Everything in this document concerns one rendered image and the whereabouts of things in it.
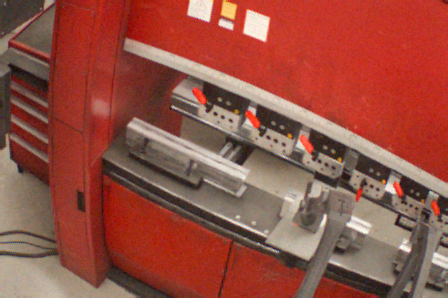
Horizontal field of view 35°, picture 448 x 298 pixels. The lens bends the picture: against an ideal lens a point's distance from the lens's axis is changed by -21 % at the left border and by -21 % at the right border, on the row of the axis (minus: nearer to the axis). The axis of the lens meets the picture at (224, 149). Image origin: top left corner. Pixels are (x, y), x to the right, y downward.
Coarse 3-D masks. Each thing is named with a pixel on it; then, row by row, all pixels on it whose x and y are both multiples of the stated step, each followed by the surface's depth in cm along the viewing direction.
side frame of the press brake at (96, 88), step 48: (96, 0) 263; (96, 48) 277; (48, 96) 306; (96, 96) 297; (144, 96) 344; (48, 144) 324; (96, 144) 316; (96, 192) 335; (96, 240) 354; (96, 288) 378
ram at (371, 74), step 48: (144, 0) 281; (240, 0) 262; (288, 0) 253; (336, 0) 242; (384, 0) 231; (432, 0) 219; (192, 48) 285; (240, 48) 276; (288, 48) 266; (336, 48) 255; (384, 48) 244; (432, 48) 232; (288, 96) 278; (336, 96) 268; (384, 96) 256; (432, 96) 244; (384, 144) 268; (432, 144) 256
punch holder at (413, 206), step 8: (400, 184) 274; (408, 184) 272; (416, 184) 270; (408, 192) 274; (416, 192) 272; (424, 192) 270; (400, 200) 278; (408, 200) 276; (416, 200) 274; (424, 200) 272; (400, 208) 280; (408, 208) 278; (416, 208) 277; (416, 216) 278
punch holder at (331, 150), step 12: (312, 132) 282; (312, 144) 285; (324, 144) 283; (336, 144) 280; (312, 156) 288; (324, 156) 285; (336, 156) 283; (312, 168) 291; (324, 168) 288; (336, 168) 286
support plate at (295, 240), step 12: (288, 216) 298; (276, 228) 293; (288, 228) 294; (300, 228) 294; (276, 240) 289; (288, 240) 289; (300, 240) 290; (312, 240) 290; (288, 252) 286; (300, 252) 286; (312, 252) 286
